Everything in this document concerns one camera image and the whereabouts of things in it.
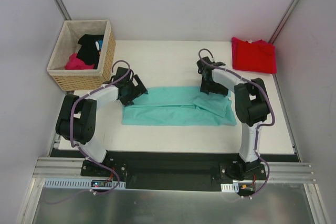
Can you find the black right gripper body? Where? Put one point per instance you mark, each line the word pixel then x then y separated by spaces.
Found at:
pixel 212 87

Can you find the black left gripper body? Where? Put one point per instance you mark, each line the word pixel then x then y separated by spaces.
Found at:
pixel 134 91

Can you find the teal t shirt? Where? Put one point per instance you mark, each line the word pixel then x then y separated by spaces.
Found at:
pixel 179 106

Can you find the woven wicker basket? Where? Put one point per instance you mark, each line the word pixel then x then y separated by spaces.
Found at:
pixel 67 44

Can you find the red t shirt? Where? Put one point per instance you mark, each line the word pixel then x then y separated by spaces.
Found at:
pixel 257 56

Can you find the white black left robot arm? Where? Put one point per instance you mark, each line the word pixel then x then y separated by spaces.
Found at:
pixel 77 117

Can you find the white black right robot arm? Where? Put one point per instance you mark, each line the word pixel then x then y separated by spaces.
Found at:
pixel 252 105

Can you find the black t shirt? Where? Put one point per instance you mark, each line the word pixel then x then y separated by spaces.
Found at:
pixel 89 51

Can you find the magenta t shirt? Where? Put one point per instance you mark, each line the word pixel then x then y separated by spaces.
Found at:
pixel 75 63

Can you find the right white cable duct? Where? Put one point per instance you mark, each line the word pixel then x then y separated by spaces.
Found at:
pixel 230 188

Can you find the white cable duct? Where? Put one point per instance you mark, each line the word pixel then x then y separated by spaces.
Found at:
pixel 74 183
pixel 230 188

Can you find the aluminium rail left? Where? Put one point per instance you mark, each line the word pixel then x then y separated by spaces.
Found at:
pixel 58 166

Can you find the aluminium rail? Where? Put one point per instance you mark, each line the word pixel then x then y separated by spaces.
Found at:
pixel 58 166
pixel 296 173

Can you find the aluminium rail right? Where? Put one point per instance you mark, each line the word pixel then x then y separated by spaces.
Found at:
pixel 296 173

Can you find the left white cable duct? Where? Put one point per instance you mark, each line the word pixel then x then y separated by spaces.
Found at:
pixel 74 183

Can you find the right aluminium frame post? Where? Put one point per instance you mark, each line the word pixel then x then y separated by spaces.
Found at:
pixel 288 9

